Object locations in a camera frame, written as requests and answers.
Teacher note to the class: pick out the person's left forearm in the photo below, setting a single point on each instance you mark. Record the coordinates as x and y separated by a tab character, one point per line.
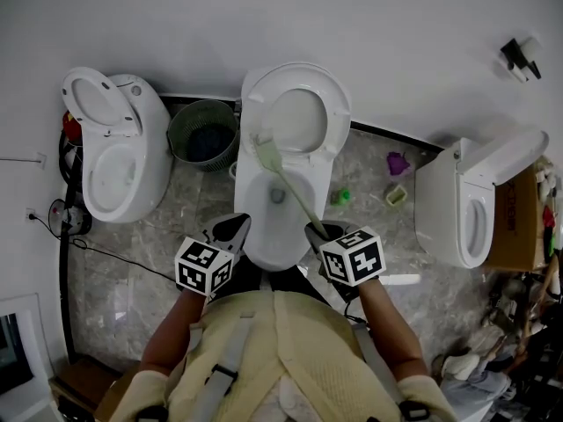
171	336

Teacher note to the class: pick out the white round items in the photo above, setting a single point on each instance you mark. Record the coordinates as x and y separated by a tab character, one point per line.
547	178

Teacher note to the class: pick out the dark blue cloth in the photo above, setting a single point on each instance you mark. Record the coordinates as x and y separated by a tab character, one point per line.
211	143

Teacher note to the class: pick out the light green toilet brush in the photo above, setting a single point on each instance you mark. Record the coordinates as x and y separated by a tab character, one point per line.
269	156

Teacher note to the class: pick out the white toilet with flat lid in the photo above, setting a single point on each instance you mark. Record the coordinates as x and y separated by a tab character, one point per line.
440	218

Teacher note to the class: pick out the small black fan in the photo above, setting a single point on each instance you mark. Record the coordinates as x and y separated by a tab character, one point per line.
59	216

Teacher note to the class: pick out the person's cream top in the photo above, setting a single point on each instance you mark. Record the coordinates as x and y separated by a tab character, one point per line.
308	358

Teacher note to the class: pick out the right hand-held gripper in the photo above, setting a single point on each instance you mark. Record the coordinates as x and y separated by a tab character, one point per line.
356	259

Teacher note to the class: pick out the red small item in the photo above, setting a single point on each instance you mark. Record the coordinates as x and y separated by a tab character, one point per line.
548	216

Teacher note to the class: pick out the brown cardboard box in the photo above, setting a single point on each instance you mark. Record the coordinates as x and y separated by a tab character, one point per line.
88	385

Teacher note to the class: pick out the person's right forearm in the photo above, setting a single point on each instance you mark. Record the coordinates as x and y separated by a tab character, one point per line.
391	332

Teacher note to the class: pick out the green plastic bottle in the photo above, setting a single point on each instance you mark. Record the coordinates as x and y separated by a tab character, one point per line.
340	197

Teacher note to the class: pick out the purple cloth item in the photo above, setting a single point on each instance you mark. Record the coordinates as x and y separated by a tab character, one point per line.
398	164

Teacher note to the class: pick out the white toilet with round seat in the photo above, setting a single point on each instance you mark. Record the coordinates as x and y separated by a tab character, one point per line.
272	244

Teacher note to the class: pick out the large printed cardboard box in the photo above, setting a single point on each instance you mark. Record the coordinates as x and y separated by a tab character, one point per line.
514	231

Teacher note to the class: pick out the white egg-shaped toilet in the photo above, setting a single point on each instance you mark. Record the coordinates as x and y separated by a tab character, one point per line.
149	147

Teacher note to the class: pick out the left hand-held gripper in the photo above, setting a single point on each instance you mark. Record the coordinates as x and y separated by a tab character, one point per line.
202	266

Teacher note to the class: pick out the black wall holder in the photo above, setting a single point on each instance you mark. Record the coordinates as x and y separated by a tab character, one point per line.
516	57

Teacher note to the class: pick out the green slatted plastic basket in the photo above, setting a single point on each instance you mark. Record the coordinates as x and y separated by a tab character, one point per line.
180	134

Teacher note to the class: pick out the light green brush holder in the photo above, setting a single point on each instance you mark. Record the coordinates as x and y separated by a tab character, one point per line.
397	195

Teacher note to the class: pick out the white wall socket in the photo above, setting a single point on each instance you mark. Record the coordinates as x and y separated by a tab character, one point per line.
31	214
41	160

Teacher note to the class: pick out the person's black trousers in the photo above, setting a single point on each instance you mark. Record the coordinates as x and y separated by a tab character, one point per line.
286	281

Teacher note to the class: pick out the green small item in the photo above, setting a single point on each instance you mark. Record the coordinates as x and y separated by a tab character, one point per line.
549	242

